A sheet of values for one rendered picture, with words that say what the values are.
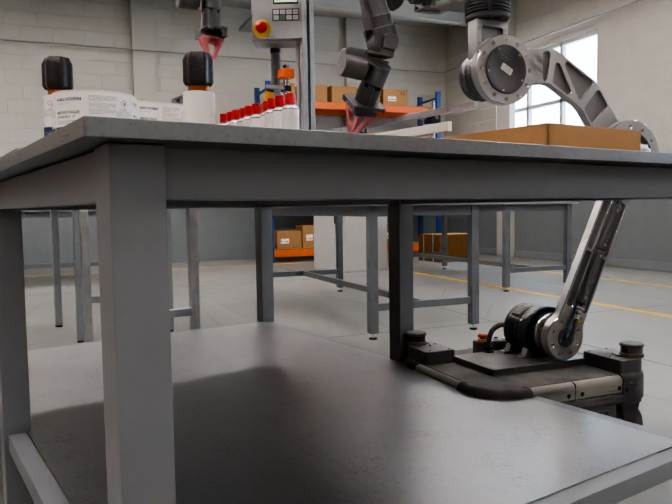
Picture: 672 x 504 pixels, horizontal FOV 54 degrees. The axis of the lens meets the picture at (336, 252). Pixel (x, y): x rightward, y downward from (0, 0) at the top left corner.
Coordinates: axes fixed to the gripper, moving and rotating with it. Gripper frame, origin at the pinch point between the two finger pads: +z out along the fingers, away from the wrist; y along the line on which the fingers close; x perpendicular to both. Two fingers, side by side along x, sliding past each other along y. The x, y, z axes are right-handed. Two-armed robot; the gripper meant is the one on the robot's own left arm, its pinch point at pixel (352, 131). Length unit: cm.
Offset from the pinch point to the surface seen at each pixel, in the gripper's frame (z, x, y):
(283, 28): 0, -61, -8
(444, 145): -38, 65, 39
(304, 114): 19.5, -41.1, -13.2
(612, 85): 110, -315, -610
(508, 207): 169, -169, -338
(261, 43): 8, -64, -4
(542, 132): -38, 60, 14
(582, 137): -39, 62, 5
